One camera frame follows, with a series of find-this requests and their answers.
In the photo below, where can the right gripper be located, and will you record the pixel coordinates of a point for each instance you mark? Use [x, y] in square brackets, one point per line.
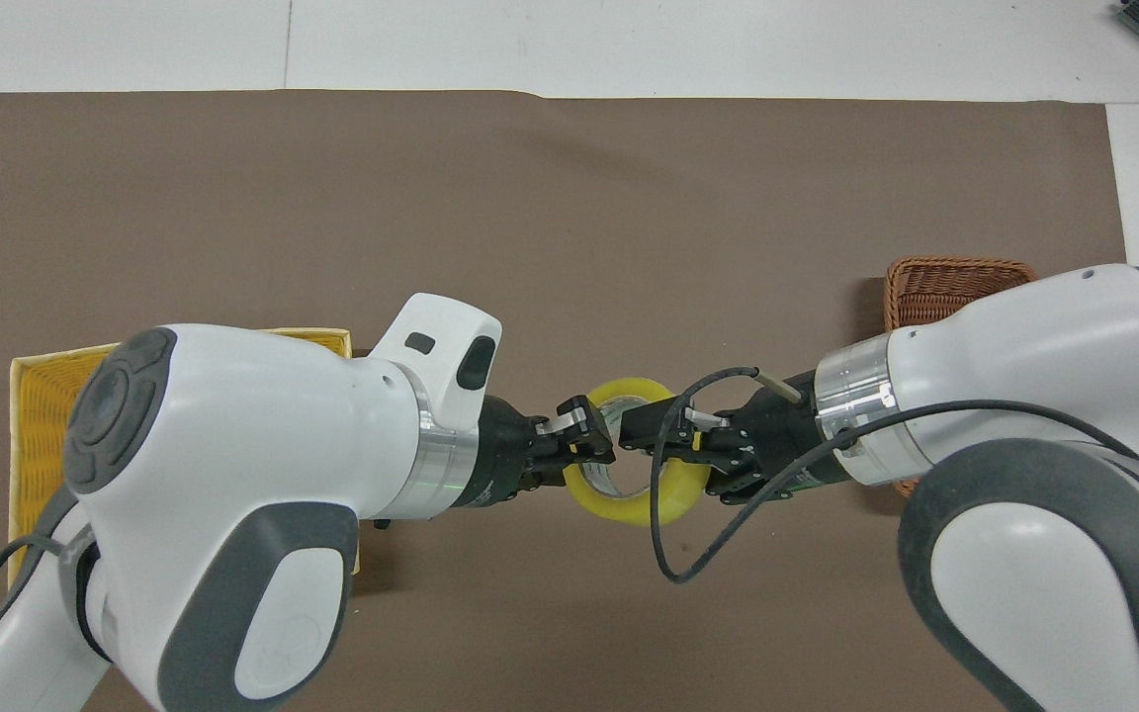
[785, 433]

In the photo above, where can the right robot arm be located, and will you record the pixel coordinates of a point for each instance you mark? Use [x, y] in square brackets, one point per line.
[1044, 376]

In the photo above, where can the brown woven basket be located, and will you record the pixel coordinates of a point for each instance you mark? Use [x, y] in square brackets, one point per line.
[935, 287]

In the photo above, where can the yellow tape roll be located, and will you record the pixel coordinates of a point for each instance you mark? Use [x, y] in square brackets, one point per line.
[629, 509]

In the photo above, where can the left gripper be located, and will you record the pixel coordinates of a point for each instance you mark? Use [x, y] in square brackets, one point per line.
[505, 455]

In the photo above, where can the yellow woven basket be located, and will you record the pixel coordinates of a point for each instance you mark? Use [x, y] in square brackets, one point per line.
[41, 435]

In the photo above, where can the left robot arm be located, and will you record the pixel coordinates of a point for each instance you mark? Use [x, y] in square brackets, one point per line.
[263, 435]

